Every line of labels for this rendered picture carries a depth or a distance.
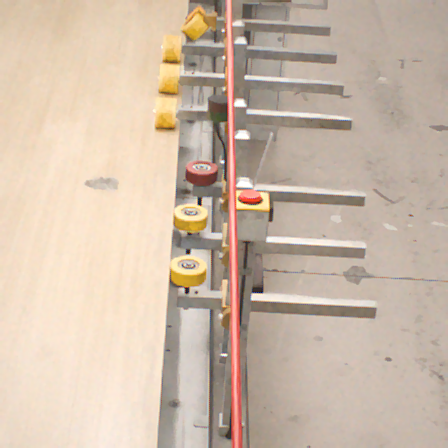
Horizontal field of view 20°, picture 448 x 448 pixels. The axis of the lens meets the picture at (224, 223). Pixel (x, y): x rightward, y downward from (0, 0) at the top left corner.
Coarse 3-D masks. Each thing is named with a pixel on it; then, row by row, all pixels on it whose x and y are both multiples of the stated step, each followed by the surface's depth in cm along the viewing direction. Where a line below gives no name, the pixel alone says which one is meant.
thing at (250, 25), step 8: (216, 24) 407; (248, 24) 407; (256, 24) 407; (264, 24) 407; (272, 24) 407; (280, 24) 407; (288, 24) 407; (296, 24) 408; (304, 24) 408; (312, 24) 409; (320, 24) 409; (272, 32) 408; (280, 32) 408; (288, 32) 408; (296, 32) 408; (304, 32) 408; (312, 32) 408; (320, 32) 408; (328, 32) 408
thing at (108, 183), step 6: (90, 180) 308; (96, 180) 309; (102, 180) 308; (108, 180) 309; (114, 180) 310; (90, 186) 307; (96, 186) 307; (102, 186) 307; (108, 186) 307; (114, 186) 307
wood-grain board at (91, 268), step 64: (0, 0) 427; (64, 0) 431; (128, 0) 436; (0, 64) 375; (64, 64) 379; (128, 64) 383; (0, 128) 335; (64, 128) 338; (128, 128) 341; (0, 192) 302; (64, 192) 304; (128, 192) 307; (0, 256) 275; (64, 256) 277; (128, 256) 279; (0, 320) 253; (64, 320) 254; (128, 320) 256; (0, 384) 234; (64, 384) 235; (128, 384) 237
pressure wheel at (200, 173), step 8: (200, 160) 324; (192, 168) 320; (200, 168) 320; (208, 168) 321; (216, 168) 321; (192, 176) 319; (200, 176) 318; (208, 176) 318; (216, 176) 321; (192, 184) 320; (200, 184) 319; (208, 184) 319; (200, 200) 325
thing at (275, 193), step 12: (192, 192) 322; (204, 192) 322; (216, 192) 323; (276, 192) 323; (288, 192) 323; (300, 192) 323; (312, 192) 323; (324, 192) 324; (336, 192) 324; (348, 192) 325; (360, 192) 325; (336, 204) 324; (348, 204) 324; (360, 204) 324
